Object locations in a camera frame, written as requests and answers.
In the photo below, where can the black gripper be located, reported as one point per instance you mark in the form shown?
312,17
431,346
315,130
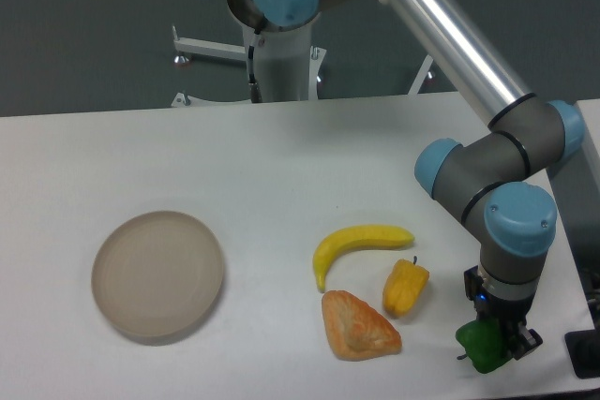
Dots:
507,303

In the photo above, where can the green toy pepper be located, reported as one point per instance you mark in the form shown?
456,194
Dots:
483,344

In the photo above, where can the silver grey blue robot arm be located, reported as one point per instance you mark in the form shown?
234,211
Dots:
484,185

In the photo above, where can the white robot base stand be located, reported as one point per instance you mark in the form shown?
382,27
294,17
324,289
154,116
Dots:
280,65

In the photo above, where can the yellow toy pepper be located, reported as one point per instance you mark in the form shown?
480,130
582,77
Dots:
403,287

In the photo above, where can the black device at table edge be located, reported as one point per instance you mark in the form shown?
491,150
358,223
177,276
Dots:
583,350

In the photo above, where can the orange toy pastry triangle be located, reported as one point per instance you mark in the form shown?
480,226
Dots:
354,330

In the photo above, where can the yellow toy banana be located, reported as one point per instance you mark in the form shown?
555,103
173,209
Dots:
354,238

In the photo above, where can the beige round plate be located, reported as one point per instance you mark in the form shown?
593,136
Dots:
157,277

